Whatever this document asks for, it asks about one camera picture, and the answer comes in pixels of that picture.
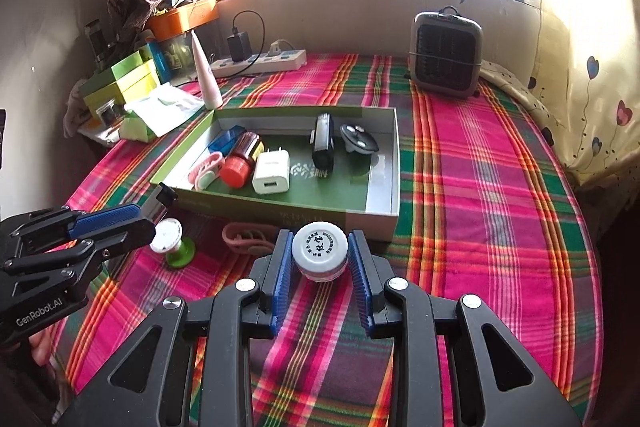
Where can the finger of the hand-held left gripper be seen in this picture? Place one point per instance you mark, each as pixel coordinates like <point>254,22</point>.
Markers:
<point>105,217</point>
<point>130,237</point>

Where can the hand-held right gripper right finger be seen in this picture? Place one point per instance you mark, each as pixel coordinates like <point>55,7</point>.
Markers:
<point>360,282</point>

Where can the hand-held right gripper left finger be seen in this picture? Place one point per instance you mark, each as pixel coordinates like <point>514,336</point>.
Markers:
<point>281,282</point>

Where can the white round jar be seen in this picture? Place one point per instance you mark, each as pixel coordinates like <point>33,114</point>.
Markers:
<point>320,247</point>

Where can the green cardboard box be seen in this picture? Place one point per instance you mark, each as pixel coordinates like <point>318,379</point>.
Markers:
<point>300,197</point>

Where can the white usb charger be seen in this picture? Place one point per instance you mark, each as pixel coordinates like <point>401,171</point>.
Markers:
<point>270,172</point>

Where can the brown bottle red cap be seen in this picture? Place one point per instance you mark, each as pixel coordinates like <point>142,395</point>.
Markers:
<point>235,169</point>

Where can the black handheld light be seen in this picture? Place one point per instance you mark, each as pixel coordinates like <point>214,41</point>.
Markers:
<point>322,147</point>

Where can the person's left hand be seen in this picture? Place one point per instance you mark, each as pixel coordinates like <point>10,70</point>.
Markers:
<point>42,349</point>

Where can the green and white spool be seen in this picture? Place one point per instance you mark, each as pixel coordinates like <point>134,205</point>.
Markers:
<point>165,234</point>

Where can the blue translucent usb device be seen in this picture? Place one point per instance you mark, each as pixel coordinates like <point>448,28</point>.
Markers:
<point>227,142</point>

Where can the plaid blanket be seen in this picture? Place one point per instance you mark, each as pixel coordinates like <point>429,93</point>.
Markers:
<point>475,207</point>

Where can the grey round remote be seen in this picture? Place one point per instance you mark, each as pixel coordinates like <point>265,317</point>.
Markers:
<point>357,137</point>

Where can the stack of green boxes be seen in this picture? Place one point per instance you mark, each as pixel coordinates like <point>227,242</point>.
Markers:
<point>130,72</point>

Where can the blue box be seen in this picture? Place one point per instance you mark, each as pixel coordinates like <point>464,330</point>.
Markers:
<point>161,62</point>

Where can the pink cone bottle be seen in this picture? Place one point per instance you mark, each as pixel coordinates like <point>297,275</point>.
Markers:
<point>207,82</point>

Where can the orange plastic container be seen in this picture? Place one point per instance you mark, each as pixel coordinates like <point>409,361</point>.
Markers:
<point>175,22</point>

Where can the white power strip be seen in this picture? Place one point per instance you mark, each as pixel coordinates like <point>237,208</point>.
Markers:
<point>280,59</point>

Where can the white plug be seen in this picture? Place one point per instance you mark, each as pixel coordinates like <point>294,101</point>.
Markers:
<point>280,47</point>

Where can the grey portable heater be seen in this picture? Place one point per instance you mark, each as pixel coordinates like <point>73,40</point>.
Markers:
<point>445,52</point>

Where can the heart print curtain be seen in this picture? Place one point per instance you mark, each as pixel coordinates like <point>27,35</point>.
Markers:
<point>590,32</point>

